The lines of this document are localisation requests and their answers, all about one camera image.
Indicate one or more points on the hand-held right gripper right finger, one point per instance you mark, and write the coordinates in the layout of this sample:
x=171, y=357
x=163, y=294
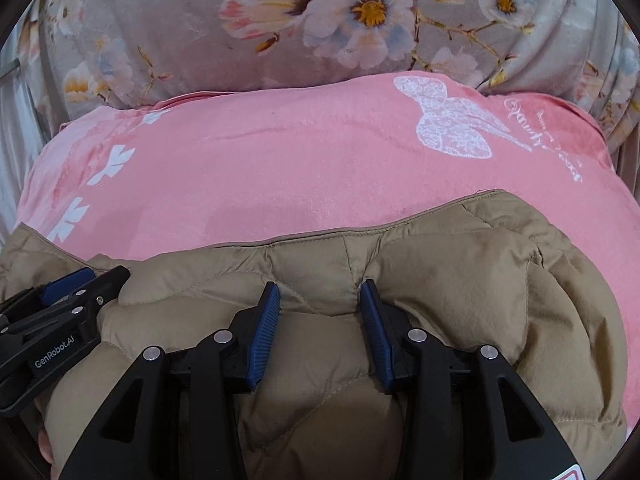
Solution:
x=375, y=335

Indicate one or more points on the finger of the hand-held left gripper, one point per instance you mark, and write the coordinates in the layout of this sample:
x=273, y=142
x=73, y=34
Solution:
x=107, y=285
x=67, y=284

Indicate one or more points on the pink printed blanket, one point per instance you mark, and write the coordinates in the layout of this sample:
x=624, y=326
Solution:
x=300, y=170

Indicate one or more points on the tan quilted jacket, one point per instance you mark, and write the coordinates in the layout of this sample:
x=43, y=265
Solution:
x=450, y=280

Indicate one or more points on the grey floral blanket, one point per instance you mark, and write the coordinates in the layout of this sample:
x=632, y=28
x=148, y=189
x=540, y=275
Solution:
x=350, y=20

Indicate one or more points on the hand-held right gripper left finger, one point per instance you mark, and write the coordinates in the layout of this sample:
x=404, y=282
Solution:
x=265, y=332

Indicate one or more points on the grey metal bar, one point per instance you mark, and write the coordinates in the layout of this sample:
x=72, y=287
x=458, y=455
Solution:
x=9, y=67

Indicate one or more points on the person's left hand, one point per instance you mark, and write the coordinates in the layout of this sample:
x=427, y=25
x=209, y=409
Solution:
x=47, y=440

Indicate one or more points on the silver satin curtain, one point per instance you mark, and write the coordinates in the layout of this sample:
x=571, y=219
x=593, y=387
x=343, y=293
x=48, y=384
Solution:
x=17, y=150

